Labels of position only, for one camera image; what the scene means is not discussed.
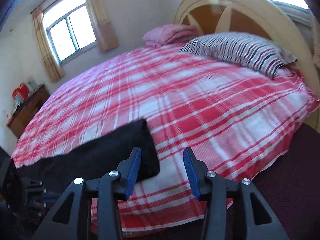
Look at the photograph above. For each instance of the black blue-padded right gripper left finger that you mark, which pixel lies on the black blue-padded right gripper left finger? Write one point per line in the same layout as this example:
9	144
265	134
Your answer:
70	216

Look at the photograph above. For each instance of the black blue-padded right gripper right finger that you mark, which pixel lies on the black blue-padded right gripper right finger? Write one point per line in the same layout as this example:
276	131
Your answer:
253	219

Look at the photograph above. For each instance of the black pants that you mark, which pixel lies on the black pants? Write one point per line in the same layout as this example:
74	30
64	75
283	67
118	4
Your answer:
95	158

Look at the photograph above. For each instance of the brown wooden desk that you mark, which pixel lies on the brown wooden desk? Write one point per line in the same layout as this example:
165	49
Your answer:
27	110

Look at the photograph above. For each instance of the red bag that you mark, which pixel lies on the red bag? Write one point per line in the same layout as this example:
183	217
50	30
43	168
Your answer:
21	93

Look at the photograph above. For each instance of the red white plaid bedsheet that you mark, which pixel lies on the red white plaid bedsheet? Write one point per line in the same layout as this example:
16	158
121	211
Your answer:
236	120

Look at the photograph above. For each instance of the left beige curtain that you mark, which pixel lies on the left beige curtain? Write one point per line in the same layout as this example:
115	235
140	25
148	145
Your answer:
50	63

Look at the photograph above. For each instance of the beige curtain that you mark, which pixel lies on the beige curtain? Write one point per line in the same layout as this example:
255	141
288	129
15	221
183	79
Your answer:
103	29
50	63

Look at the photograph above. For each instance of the striped pillow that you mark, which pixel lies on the striped pillow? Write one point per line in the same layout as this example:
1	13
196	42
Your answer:
243	49

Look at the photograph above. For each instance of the right beige curtain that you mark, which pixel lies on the right beige curtain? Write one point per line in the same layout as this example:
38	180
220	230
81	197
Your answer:
103	29

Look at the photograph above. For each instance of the folded pink blanket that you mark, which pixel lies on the folded pink blanket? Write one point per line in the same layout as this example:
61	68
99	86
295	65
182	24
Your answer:
168	34

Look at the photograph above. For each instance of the cream wooden headboard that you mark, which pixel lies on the cream wooden headboard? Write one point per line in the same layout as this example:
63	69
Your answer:
258	17

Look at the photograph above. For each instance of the window with grey frame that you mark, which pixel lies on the window with grey frame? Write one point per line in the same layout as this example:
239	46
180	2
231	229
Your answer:
68	29

